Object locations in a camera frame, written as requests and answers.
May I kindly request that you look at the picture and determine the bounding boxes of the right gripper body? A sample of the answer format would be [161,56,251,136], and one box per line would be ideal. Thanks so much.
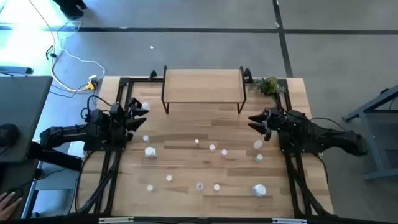
[263,107,284,142]

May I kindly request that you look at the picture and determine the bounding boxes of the grey desk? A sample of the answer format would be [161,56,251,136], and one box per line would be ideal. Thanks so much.
[0,75,53,164]

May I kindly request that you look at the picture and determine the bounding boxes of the black flat panel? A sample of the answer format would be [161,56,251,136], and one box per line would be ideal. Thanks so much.
[0,65,34,75]

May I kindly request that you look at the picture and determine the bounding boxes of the person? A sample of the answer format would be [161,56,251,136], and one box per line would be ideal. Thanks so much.
[52,0,88,20]

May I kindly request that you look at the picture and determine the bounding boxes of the white cable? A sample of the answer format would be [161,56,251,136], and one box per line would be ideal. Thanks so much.
[57,19,107,80]

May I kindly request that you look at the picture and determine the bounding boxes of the black desk foot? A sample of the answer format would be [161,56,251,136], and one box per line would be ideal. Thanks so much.
[28,148,84,172]

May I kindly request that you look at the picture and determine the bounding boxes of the wooden shelf black metal legs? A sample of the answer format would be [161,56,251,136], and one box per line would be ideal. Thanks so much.
[160,64,248,115]

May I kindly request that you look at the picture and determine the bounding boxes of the silver bracket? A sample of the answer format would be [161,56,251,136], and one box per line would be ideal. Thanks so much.
[272,218,308,224]
[98,217,134,224]

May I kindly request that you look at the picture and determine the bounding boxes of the person's hand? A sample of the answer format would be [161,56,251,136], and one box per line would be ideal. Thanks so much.
[0,191,23,221]

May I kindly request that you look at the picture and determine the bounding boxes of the grey metal table frame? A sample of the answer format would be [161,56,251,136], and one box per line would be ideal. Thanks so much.
[341,84,398,181]

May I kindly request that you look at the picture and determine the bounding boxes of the yellow cable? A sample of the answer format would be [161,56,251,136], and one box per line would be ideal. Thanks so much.
[27,0,94,93]

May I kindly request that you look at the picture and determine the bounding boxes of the large white labelled bottle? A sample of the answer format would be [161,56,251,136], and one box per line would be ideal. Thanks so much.
[144,146,158,159]
[252,184,267,198]

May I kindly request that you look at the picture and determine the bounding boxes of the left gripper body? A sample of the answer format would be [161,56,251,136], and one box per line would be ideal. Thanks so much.
[115,97,142,141]

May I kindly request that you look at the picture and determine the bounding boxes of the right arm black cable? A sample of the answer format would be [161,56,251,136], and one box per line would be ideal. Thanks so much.
[309,116,348,131]

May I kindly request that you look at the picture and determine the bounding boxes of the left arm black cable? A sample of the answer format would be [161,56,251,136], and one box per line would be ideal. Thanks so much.
[81,94,113,121]

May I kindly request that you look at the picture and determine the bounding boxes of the small green potted plant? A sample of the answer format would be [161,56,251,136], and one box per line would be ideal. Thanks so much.
[251,76,287,96]

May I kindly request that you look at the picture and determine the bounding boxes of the short black floor cable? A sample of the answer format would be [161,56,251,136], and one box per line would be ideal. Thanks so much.
[45,45,63,60]

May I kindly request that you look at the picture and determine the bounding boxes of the black computer mouse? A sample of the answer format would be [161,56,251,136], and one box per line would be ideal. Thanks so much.
[4,187,25,203]

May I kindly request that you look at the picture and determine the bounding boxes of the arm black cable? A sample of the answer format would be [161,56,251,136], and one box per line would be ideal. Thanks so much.
[81,94,113,121]
[309,116,348,131]

